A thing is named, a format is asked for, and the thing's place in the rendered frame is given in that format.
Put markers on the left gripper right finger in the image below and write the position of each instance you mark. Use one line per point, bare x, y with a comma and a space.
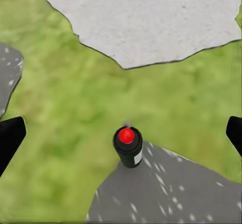
234, 132

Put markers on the insectifuge atomizer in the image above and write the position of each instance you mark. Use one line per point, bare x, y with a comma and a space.
128, 144

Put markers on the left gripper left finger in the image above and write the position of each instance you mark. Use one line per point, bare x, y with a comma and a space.
12, 133

